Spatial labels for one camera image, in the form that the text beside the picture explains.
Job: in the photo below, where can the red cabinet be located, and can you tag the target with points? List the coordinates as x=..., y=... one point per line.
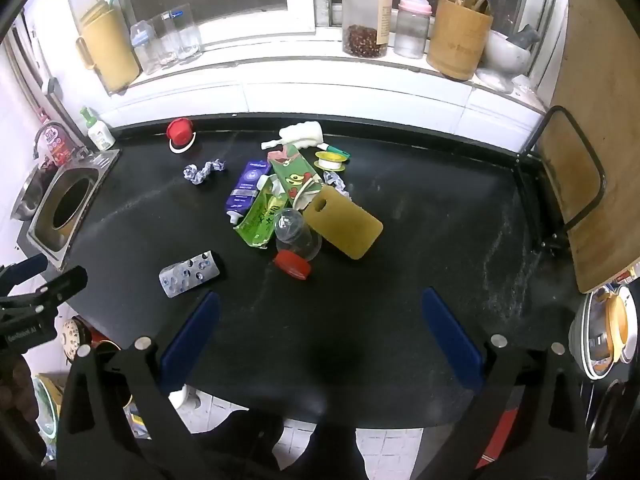
x=500, y=435

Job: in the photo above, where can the blue-white paper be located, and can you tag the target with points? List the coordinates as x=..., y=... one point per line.
x=200, y=172

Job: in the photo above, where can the red cup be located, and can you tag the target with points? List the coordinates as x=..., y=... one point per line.
x=179, y=130

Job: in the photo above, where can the clear drinking glass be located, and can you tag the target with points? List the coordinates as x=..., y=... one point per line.
x=189, y=30
x=166, y=42

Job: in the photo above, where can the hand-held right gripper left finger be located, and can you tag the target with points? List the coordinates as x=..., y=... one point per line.
x=192, y=345

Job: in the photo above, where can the clear plastic cup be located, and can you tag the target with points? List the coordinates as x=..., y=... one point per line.
x=295, y=232

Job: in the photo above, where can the person's left hand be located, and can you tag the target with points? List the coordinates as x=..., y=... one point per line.
x=14, y=385

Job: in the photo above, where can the light blue basin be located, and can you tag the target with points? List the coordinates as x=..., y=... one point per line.
x=42, y=410

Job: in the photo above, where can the steel faucet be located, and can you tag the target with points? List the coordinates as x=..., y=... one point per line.
x=47, y=129

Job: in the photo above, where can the clear jar of peppercorns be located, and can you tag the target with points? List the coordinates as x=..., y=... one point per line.
x=365, y=10

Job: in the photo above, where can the red printed packet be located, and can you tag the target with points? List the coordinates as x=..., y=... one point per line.
x=57, y=147

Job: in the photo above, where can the light green carton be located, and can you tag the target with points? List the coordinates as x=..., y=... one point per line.
x=260, y=220

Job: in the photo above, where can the grey stone pestle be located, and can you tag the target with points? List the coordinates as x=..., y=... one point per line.
x=525, y=37

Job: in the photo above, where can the silver blister pack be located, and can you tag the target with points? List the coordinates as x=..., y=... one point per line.
x=187, y=275

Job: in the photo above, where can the large wooden cutting board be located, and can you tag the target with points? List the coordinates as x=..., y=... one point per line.
x=600, y=110

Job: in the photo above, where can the red round lid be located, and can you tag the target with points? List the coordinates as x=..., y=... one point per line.
x=292, y=265

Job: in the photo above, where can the black metal board rack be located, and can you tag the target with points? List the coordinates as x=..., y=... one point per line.
x=602, y=177

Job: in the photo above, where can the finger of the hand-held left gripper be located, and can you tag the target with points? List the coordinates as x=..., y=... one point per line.
x=65, y=284
x=25, y=266

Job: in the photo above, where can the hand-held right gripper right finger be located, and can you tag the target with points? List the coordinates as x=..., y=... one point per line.
x=450, y=340

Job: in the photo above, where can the white tape roll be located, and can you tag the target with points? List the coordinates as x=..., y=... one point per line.
x=327, y=160

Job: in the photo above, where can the grey stone mortar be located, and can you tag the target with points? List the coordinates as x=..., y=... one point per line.
x=502, y=57

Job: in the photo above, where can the yellow plastic jug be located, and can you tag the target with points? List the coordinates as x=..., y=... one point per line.
x=107, y=50

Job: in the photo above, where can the white ribbed plastic bottle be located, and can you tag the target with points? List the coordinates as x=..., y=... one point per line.
x=300, y=135

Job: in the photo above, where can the steel sink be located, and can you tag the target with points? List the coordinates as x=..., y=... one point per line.
x=65, y=200

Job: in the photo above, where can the white green pump bottle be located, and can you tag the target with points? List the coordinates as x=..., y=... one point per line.
x=100, y=135

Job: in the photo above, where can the small green plastic piece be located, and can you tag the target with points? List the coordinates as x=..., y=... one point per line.
x=341, y=152

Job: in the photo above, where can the purple carton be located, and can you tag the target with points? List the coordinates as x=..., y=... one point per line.
x=247, y=182

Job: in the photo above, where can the yellow sponge pad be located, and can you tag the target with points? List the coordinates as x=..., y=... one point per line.
x=345, y=225

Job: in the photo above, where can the green carton with apple print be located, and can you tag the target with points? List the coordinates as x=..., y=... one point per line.
x=295, y=172

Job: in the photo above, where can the small blue-capped baby bottle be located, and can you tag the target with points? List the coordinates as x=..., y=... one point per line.
x=145, y=52

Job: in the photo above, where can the silver wrapper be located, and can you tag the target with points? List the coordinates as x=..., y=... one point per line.
x=334, y=180

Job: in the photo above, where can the pink-capped baby bottle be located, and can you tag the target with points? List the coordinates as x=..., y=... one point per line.
x=412, y=30

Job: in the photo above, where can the bamboo utensil holder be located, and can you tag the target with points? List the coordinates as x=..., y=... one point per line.
x=457, y=40

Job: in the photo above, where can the white wall hook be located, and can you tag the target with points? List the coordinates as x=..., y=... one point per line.
x=51, y=86

